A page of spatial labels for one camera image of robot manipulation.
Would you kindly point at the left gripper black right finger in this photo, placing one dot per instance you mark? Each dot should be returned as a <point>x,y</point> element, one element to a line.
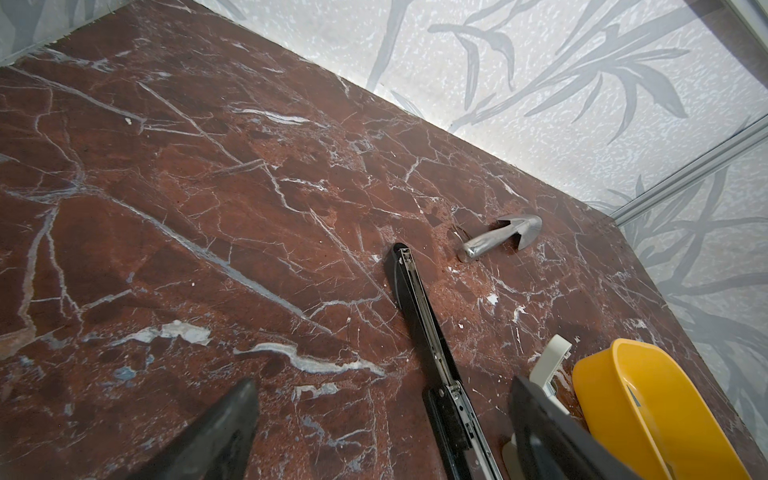
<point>551,445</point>

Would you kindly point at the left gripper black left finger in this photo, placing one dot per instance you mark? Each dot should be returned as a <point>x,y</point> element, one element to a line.
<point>217,445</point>

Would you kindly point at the small beige stapler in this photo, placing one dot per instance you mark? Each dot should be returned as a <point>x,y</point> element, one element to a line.
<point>549,362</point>

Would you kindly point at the black stapler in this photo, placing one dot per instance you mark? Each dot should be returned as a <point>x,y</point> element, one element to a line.
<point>463,447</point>

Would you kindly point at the yellow plastic tray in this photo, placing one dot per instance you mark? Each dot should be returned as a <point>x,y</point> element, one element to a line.
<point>641,406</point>

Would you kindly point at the silver metal trowel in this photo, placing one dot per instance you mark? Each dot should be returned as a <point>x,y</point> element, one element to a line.
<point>525,228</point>

